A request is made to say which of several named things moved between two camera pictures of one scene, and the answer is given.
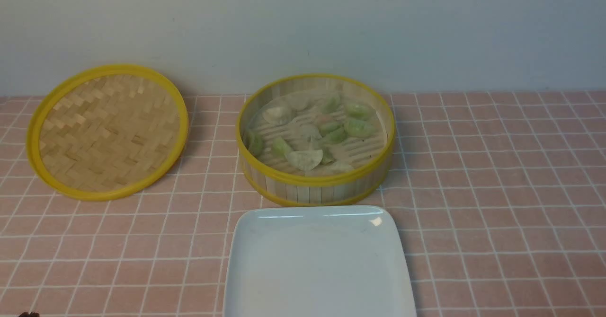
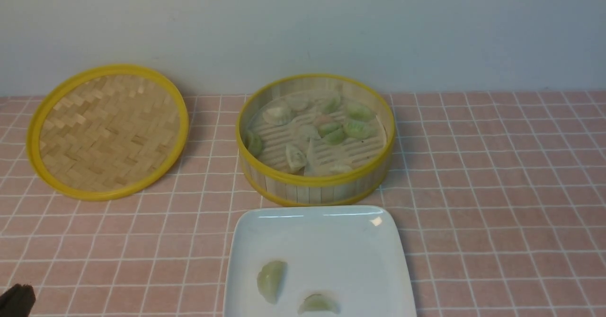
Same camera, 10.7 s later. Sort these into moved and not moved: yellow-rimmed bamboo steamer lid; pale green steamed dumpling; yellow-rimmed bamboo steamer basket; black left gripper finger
Moved: black left gripper finger; pale green steamed dumpling
Not moved: yellow-rimmed bamboo steamer basket; yellow-rimmed bamboo steamer lid
